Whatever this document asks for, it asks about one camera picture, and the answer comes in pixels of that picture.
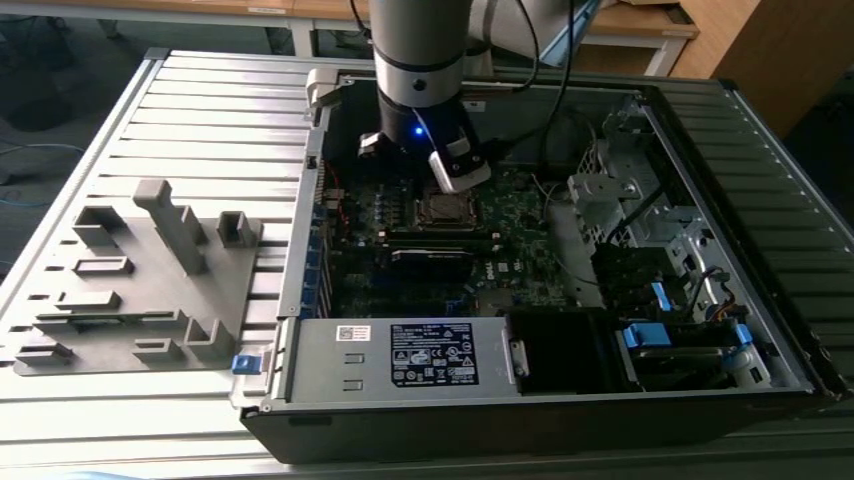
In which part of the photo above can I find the metal socket cover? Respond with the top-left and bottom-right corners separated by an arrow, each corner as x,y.
413,192 -> 483,230

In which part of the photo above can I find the silver CPU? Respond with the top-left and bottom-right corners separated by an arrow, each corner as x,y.
430,193 -> 469,224

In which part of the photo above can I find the black RAM slot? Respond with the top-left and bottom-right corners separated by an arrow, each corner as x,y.
391,244 -> 497,254
386,227 -> 493,236
390,239 -> 495,248
387,233 -> 494,242

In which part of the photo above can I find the grey case release latch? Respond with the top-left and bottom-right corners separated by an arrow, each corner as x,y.
304,67 -> 355,119

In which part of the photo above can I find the black expansion card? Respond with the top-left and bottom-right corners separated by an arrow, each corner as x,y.
390,248 -> 475,284

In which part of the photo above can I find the silver drive cage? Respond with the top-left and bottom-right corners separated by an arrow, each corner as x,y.
565,107 -> 675,251

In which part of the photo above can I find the green motherboard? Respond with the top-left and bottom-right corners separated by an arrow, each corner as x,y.
311,158 -> 606,321

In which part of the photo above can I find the chipset heatsink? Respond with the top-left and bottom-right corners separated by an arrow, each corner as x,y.
474,287 -> 517,315

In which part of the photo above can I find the wooden desk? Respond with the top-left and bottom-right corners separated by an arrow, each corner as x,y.
292,0 -> 701,76

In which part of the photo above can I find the silver power supply unit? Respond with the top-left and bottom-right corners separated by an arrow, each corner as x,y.
283,315 -> 526,404

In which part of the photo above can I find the grey parts rack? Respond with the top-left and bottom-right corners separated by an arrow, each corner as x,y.
11,178 -> 267,377

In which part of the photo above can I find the blue disk carrier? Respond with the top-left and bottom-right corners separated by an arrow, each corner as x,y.
617,319 -> 756,394

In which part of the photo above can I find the wooden cabinet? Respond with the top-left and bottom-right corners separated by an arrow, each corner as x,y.
670,0 -> 854,139

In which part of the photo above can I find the black PC case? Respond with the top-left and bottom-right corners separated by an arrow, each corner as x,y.
228,66 -> 854,465

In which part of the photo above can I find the small dark wrist camera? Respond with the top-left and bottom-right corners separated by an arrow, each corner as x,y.
357,130 -> 397,162

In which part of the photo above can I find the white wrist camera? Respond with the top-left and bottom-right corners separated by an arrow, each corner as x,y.
426,135 -> 495,196

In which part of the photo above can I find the looped black PC cable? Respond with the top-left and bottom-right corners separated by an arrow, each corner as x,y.
541,108 -> 602,179

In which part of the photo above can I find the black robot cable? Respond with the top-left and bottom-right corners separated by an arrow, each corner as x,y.
491,0 -> 579,149
465,0 -> 542,96

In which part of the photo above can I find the thick black PC cable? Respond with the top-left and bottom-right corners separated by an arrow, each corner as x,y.
603,182 -> 669,249

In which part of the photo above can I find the blue cable clip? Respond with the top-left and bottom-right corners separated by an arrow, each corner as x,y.
645,281 -> 671,312

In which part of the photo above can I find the blue floor cable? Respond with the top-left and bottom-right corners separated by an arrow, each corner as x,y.
0,141 -> 90,209

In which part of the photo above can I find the black drive cable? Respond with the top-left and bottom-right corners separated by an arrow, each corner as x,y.
686,264 -> 729,314

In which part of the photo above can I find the coloured wire bundle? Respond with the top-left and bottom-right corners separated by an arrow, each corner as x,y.
706,299 -> 749,324

